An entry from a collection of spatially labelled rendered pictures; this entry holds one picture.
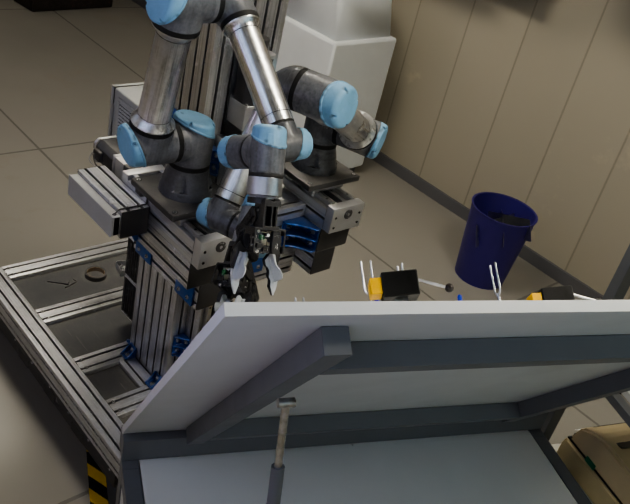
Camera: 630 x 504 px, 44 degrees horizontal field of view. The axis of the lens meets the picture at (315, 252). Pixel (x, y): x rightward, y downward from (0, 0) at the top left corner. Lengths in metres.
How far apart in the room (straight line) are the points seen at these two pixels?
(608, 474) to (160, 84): 1.59
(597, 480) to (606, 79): 2.62
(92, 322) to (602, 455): 1.96
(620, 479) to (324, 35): 3.15
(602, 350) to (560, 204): 3.42
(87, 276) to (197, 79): 1.37
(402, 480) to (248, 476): 0.39
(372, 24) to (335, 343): 3.94
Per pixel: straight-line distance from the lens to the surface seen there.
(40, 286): 3.43
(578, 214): 4.70
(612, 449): 2.37
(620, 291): 2.18
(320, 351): 1.02
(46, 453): 3.03
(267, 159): 1.63
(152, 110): 2.01
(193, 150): 2.13
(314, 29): 4.75
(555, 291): 1.44
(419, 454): 2.13
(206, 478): 1.93
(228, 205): 2.03
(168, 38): 1.90
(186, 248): 2.18
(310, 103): 2.00
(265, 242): 1.63
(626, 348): 1.39
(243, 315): 0.93
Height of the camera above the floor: 2.25
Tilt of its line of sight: 31 degrees down
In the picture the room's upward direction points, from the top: 14 degrees clockwise
